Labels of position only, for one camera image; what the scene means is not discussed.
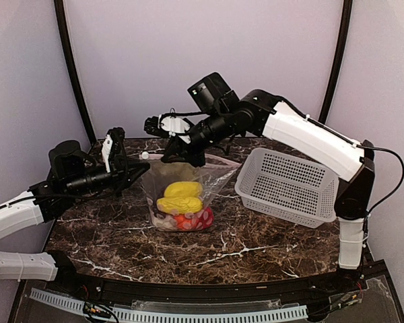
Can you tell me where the white toy cauliflower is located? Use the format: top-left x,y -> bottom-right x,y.
150,212 -> 178,231

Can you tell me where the yellow toy mango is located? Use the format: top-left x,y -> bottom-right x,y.
164,181 -> 203,198

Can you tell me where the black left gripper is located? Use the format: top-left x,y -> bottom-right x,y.
65,155 -> 150,198

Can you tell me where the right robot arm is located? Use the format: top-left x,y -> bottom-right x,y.
157,72 -> 377,292

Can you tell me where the black right corner post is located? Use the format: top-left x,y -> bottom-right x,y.
318,0 -> 354,124

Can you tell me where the black corner post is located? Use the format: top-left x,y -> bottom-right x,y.
318,0 -> 354,124
53,0 -> 97,146

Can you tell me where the black front rail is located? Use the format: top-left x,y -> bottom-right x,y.
45,258 -> 388,307

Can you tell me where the white slotted cable duct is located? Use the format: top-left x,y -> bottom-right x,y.
30,288 -> 308,322

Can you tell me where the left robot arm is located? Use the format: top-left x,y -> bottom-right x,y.
0,137 -> 149,293

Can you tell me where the white perforated plastic basket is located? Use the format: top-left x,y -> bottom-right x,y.
235,147 -> 339,228

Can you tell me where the black left corner post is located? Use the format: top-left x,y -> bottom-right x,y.
53,0 -> 97,146

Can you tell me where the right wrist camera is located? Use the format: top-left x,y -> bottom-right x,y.
143,114 -> 193,143

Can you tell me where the yellow toy corn cob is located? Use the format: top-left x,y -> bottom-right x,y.
156,196 -> 203,215

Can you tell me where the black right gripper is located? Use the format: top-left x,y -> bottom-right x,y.
160,107 -> 233,166

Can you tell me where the red toy bell pepper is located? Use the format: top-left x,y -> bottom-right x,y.
192,207 -> 214,230

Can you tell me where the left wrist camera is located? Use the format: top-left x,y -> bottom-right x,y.
101,127 -> 125,173

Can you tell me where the clear zip top bag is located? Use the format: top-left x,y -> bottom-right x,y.
139,151 -> 241,232

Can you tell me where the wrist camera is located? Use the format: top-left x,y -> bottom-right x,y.
143,114 -> 193,143
101,127 -> 125,173

